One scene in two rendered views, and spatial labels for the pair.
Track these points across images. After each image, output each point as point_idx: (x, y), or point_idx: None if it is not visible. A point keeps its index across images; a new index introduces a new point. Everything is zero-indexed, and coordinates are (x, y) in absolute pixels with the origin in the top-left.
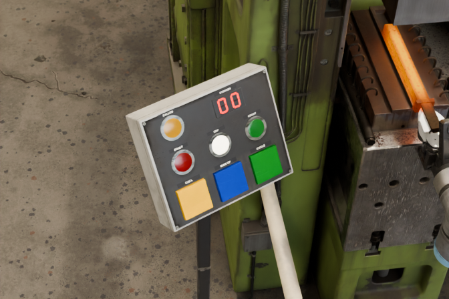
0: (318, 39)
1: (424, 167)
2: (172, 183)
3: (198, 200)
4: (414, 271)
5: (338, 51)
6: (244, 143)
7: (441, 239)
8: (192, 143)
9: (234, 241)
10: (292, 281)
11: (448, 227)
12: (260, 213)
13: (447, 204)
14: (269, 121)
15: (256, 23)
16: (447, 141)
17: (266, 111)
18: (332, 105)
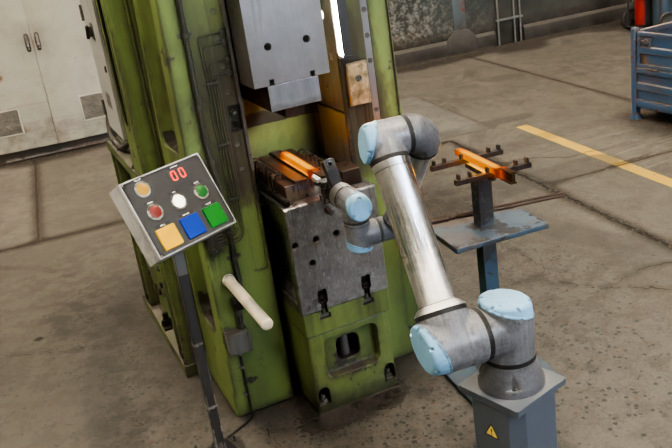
0: (232, 150)
1: (325, 202)
2: (151, 226)
3: (172, 236)
4: (367, 340)
5: (248, 157)
6: (196, 201)
7: (346, 230)
8: (159, 199)
9: (225, 367)
10: (261, 313)
11: (346, 216)
12: (235, 320)
13: (340, 201)
14: (209, 187)
15: (187, 143)
16: (329, 172)
17: (205, 180)
18: (259, 206)
